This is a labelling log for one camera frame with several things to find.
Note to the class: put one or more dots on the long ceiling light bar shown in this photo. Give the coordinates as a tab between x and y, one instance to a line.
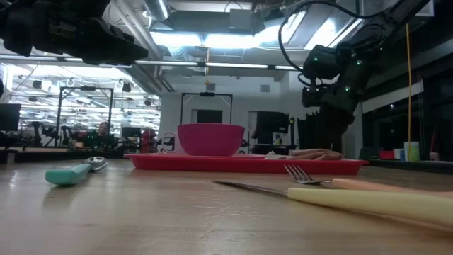
170	63

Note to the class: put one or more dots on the white and blue box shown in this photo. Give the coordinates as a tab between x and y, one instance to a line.
399	154

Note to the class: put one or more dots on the red plastic tray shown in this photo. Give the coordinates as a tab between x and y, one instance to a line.
230	165

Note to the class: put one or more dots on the seated person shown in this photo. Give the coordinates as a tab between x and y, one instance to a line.
102	136

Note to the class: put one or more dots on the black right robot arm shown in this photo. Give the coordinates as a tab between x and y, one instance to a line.
396	25

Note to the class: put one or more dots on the small red box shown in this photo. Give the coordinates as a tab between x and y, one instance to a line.
386	154

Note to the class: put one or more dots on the pale green cylinder container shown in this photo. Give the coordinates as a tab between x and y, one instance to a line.
412	151

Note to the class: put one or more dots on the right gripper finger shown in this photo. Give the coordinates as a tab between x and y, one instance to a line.
327	131
343	127

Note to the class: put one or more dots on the black folding screen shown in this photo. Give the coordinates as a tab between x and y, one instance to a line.
306	134

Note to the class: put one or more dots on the black monitor on stand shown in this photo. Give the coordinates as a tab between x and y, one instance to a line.
272	122

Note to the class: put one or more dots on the magenta plastic bowl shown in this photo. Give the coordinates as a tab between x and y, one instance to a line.
210	140

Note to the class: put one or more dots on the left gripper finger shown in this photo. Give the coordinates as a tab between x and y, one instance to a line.
109	55
113	39

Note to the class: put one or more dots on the black computer monitor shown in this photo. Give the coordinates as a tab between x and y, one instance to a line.
8	117

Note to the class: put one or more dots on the beige cloth napkin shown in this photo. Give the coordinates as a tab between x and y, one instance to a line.
311	154

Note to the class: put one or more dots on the red rounded background object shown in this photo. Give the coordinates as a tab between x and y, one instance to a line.
148	140

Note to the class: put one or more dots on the small pink cup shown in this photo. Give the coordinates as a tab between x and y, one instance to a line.
434	156

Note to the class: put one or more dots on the silver ventilation duct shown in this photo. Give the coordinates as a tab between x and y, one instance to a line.
155	8

